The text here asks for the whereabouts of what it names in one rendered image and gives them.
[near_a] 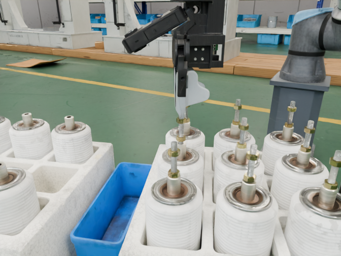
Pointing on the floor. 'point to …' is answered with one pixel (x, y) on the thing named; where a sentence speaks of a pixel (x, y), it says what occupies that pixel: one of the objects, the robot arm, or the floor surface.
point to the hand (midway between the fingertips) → (177, 110)
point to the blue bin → (110, 212)
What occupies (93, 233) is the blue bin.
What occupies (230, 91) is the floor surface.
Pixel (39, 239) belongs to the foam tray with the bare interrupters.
